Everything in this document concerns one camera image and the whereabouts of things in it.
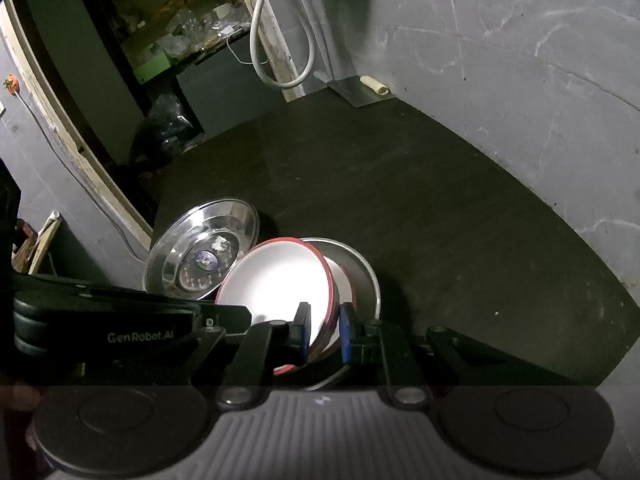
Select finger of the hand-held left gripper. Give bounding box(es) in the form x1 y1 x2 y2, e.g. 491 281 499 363
192 304 252 335

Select cluttered shelf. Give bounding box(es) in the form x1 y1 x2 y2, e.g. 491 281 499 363
106 0 252 68

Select dark grey cabinet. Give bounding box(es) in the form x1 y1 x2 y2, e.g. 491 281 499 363
175 34 287 137

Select grey metal sheet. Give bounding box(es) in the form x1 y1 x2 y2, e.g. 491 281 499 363
327 75 394 109

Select green box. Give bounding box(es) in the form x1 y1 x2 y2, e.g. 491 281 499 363
134 52 177 84

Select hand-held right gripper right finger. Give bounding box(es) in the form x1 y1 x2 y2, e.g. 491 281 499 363
338 303 577 407

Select wooden boards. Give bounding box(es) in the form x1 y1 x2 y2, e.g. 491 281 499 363
12 210 64 277

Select small white roll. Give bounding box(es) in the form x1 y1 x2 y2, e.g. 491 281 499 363
360 75 390 96

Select black plastic bag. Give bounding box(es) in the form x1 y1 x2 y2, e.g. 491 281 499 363
131 92 207 162

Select white hose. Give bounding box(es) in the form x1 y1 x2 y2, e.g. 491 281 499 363
249 0 319 89

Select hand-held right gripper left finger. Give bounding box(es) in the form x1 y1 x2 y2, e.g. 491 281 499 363
85 302 312 407

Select steel plate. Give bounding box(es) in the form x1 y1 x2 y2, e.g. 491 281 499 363
144 197 261 302

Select white bowl with red rim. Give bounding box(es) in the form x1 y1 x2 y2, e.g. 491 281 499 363
320 254 357 313
215 236 334 377

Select steel bowl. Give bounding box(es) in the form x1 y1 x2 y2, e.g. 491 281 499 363
299 237 382 392

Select white door frame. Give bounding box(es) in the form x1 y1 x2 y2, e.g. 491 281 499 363
0 0 157 252

